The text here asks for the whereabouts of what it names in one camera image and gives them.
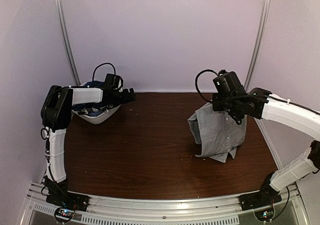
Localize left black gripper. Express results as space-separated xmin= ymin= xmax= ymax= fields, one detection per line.
xmin=111 ymin=88 xmax=136 ymax=108

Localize white plastic basket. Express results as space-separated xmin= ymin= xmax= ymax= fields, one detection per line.
xmin=69 ymin=85 xmax=120 ymax=125

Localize grey long sleeve shirt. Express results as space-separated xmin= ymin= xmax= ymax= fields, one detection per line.
xmin=187 ymin=103 xmax=247 ymax=163

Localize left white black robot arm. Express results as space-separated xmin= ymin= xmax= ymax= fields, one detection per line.
xmin=40 ymin=73 xmax=136 ymax=207

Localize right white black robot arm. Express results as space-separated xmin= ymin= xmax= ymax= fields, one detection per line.
xmin=212 ymin=70 xmax=320 ymax=206

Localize blue plaid shirt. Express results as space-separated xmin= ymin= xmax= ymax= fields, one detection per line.
xmin=80 ymin=81 xmax=117 ymax=108

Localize black white patterned shirt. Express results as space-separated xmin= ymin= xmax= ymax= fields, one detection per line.
xmin=72 ymin=104 xmax=113 ymax=117

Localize right black cable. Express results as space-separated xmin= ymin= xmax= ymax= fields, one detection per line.
xmin=194 ymin=68 xmax=251 ymax=106

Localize black cable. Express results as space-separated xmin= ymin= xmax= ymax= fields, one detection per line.
xmin=92 ymin=62 xmax=117 ymax=84
xmin=194 ymin=68 xmax=251 ymax=106

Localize left black cable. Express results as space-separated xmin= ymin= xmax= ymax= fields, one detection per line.
xmin=92 ymin=62 xmax=117 ymax=84

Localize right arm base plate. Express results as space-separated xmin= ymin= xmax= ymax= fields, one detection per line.
xmin=238 ymin=191 xmax=282 ymax=223

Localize right aluminium frame post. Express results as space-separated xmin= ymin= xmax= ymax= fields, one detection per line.
xmin=244 ymin=0 xmax=272 ymax=91

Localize aluminium frame post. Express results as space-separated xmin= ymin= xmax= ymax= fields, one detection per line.
xmin=54 ymin=0 xmax=81 ymax=86
xmin=244 ymin=0 xmax=272 ymax=91

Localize left aluminium frame post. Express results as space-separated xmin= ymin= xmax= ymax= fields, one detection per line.
xmin=54 ymin=0 xmax=81 ymax=86

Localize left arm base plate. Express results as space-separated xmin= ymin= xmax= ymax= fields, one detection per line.
xmin=46 ymin=192 xmax=89 ymax=224

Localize front aluminium rail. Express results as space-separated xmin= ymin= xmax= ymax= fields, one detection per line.
xmin=24 ymin=182 xmax=308 ymax=225

